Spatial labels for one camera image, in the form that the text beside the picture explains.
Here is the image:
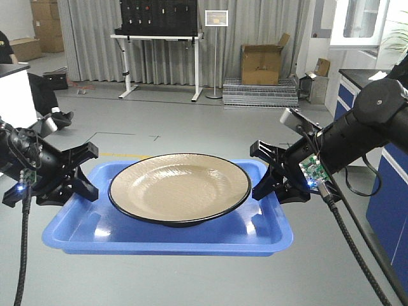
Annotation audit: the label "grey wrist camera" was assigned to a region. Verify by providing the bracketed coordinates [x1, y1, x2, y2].
[29, 113, 57, 138]
[280, 108, 323, 134]

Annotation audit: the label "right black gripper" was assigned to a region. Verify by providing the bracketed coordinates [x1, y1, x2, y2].
[249, 136, 316, 204]

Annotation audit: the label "braided black cable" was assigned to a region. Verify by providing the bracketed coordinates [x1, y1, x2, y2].
[13, 187, 33, 306]
[318, 184, 408, 306]

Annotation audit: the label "beige enamel plate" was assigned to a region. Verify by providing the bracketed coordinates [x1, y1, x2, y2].
[109, 153, 251, 227]

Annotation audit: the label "right braided black cable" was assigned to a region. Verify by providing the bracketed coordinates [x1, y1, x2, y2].
[318, 184, 408, 306]

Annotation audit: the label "blue plastic tray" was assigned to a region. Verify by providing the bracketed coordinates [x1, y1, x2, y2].
[42, 161, 293, 256]

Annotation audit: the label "stacked cardboard boxes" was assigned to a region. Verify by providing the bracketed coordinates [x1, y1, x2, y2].
[10, 1, 64, 62]

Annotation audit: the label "right green circuit board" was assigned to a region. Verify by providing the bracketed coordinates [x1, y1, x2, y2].
[299, 154, 329, 191]

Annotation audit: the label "open cardboard box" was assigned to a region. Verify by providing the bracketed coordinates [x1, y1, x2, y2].
[241, 33, 290, 85]

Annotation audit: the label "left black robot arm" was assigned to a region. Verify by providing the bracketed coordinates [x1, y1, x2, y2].
[1, 115, 99, 208]

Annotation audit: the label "small steel cabinet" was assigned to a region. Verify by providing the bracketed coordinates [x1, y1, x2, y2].
[299, 71, 329, 105]

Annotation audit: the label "metal grating platform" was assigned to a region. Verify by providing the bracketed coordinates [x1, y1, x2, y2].
[222, 78, 299, 108]

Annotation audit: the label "seated person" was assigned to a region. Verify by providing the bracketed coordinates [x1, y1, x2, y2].
[1, 32, 73, 130]

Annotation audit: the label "sign on metal stand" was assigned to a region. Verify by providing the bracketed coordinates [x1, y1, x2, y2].
[205, 10, 229, 99]

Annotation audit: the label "green circuit board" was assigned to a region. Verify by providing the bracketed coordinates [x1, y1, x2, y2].
[19, 168, 37, 185]
[299, 154, 329, 191]

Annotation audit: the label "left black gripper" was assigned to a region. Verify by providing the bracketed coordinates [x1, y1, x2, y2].
[1, 127, 99, 207]

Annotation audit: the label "grey curtain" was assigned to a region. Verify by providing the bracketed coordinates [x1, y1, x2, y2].
[58, 1, 314, 87]

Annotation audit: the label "left braided black cable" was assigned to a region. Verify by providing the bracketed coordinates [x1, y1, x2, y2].
[13, 187, 33, 306]

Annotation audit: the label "left green circuit board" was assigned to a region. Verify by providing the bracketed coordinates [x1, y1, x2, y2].
[19, 168, 37, 185]

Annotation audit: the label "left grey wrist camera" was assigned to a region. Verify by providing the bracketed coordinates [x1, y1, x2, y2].
[29, 113, 57, 138]

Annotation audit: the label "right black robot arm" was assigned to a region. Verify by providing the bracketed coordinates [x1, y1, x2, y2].
[250, 78, 407, 203]

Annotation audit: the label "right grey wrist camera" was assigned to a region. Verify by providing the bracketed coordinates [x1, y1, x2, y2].
[280, 108, 323, 134]

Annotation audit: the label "black pegboard panel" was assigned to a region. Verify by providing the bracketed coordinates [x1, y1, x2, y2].
[114, 0, 198, 36]

